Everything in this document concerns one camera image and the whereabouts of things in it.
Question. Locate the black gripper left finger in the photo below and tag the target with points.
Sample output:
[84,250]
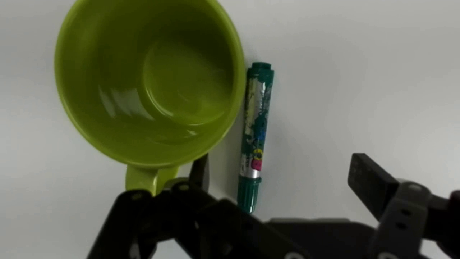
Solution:
[159,225]

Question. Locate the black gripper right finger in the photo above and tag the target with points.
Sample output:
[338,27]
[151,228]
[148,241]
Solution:
[412,217]

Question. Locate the green marker pen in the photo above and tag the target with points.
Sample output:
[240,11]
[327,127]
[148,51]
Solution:
[256,125]

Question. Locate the lime green plastic cup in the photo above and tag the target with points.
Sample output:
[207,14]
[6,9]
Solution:
[144,87]

